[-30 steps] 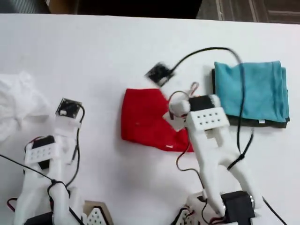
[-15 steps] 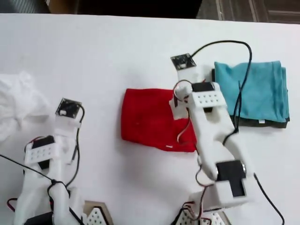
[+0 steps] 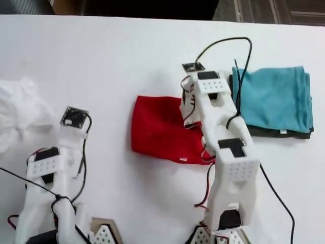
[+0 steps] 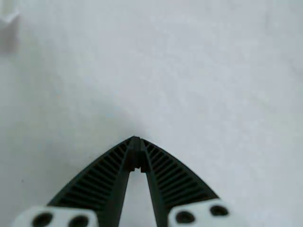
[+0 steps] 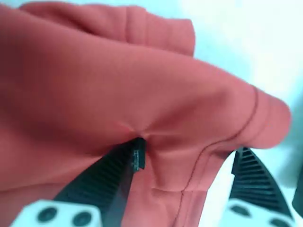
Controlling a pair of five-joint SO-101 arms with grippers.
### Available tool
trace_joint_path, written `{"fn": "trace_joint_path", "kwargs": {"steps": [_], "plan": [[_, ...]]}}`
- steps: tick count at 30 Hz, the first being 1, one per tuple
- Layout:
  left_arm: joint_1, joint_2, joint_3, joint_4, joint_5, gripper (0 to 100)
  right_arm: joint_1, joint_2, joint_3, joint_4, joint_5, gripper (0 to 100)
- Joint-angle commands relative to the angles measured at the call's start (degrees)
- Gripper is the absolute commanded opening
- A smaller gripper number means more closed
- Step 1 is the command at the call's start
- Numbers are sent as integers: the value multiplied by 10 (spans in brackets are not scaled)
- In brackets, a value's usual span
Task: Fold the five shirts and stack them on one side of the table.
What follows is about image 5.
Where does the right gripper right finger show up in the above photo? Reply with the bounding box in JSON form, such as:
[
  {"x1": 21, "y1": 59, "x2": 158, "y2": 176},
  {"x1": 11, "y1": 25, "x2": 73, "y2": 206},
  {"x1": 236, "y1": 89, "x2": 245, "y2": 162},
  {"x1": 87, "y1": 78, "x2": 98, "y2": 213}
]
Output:
[{"x1": 219, "y1": 147, "x2": 296, "y2": 227}]

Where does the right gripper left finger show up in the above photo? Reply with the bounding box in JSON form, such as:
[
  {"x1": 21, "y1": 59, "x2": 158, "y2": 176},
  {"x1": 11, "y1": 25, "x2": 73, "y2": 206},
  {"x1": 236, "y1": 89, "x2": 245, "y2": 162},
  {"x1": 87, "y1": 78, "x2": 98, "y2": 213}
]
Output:
[{"x1": 9, "y1": 137, "x2": 147, "y2": 227}]

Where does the red shirt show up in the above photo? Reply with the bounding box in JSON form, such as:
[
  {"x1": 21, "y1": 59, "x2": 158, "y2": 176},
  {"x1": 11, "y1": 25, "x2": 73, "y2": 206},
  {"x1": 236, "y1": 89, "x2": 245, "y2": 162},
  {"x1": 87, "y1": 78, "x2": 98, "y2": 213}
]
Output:
[{"x1": 0, "y1": 1, "x2": 292, "y2": 227}]

